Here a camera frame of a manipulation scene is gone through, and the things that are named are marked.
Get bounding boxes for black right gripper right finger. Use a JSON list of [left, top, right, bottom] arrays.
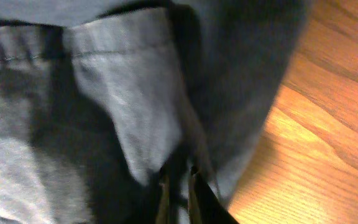
[[188, 166, 239, 224]]

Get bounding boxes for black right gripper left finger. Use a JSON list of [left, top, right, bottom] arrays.
[[155, 167, 170, 224]]

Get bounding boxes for dark blue shorts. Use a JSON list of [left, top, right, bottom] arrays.
[[0, 0, 311, 224]]

